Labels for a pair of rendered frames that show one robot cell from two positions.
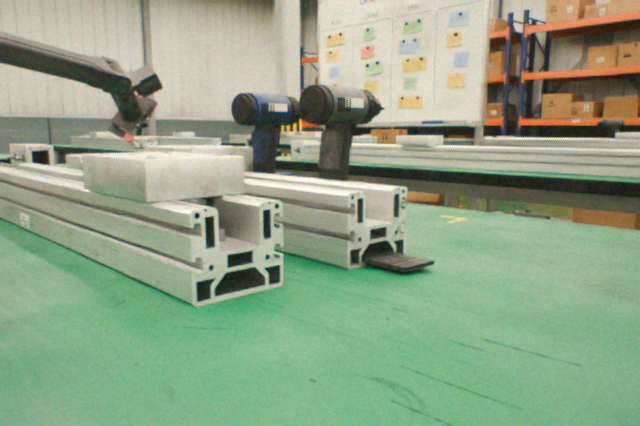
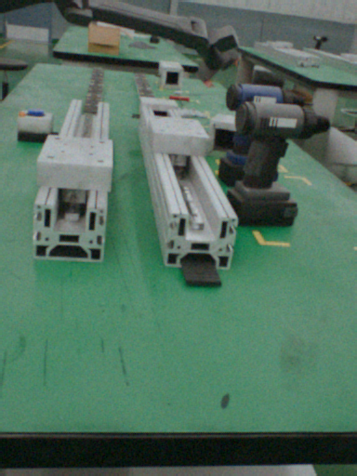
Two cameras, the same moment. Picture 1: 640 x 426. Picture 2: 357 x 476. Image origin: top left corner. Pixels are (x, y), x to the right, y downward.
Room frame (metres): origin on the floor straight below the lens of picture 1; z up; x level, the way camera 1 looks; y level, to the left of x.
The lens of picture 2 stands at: (-0.02, -0.44, 1.14)
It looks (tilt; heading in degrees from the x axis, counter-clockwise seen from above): 23 degrees down; 33
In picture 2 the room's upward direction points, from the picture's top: 7 degrees clockwise
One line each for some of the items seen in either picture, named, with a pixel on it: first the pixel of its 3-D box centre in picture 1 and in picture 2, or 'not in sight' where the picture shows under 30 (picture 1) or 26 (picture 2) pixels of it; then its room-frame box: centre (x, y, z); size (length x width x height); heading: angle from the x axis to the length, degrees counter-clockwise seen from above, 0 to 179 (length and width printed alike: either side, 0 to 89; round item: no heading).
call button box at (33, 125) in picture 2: not in sight; (39, 125); (0.92, 0.62, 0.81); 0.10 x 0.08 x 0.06; 132
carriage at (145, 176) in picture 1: (161, 185); (76, 169); (0.60, 0.17, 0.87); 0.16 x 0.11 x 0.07; 42
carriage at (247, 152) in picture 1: (198, 166); (175, 141); (0.92, 0.20, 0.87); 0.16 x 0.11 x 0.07; 42
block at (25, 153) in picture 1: (32, 158); (167, 76); (2.02, 1.03, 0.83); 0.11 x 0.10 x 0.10; 136
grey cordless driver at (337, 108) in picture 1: (349, 156); (282, 165); (0.91, -0.05, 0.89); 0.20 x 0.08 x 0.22; 141
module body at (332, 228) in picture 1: (199, 196); (172, 164); (0.92, 0.20, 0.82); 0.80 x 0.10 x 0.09; 42
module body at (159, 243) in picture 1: (82, 206); (82, 156); (0.79, 0.34, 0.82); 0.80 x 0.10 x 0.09; 42
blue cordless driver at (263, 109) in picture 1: (278, 151); (265, 137); (1.09, 0.08, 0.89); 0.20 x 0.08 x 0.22; 141
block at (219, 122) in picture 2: not in sight; (223, 136); (1.24, 0.27, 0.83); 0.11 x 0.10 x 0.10; 111
